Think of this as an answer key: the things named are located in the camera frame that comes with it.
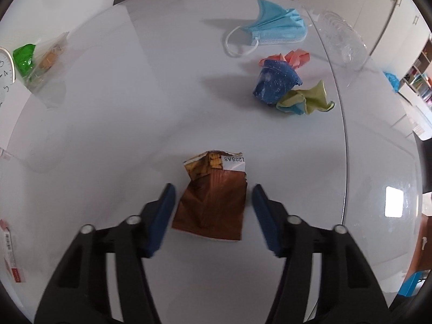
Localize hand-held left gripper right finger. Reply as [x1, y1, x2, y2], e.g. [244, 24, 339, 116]
[252, 184, 392, 324]

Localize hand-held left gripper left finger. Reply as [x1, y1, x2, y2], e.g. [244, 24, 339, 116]
[34, 183, 176, 324]

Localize brown snack bag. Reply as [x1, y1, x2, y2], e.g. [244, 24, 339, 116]
[171, 150, 248, 242]

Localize green and yellow wrapper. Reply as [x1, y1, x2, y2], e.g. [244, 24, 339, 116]
[276, 80, 336, 116]

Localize blue crumpled paper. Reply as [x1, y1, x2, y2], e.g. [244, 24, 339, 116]
[253, 59, 303, 105]

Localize red and white carton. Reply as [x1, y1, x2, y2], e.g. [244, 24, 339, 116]
[0, 219, 27, 282]

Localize blue box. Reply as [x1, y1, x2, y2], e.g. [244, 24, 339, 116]
[397, 270, 432, 298]

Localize pink crumpled paper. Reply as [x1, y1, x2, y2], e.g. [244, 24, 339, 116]
[259, 50, 311, 70]

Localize blue plastic bag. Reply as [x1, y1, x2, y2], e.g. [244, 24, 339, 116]
[383, 72, 400, 92]

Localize green and clear snack bags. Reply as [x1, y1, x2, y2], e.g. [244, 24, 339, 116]
[20, 32, 70, 93]

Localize blue face mask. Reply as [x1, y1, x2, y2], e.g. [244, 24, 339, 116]
[225, 0, 308, 57]

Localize clear plastic bottle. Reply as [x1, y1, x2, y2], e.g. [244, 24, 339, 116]
[300, 5, 368, 71]

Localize open shelf with books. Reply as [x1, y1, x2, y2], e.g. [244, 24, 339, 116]
[401, 39, 432, 112]

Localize green plastic bag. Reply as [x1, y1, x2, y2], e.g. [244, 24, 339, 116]
[13, 44, 37, 76]

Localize white tall cupboard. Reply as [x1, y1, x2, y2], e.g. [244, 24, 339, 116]
[358, 0, 432, 61]

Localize round white wall clock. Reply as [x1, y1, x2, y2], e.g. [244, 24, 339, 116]
[0, 48, 16, 107]

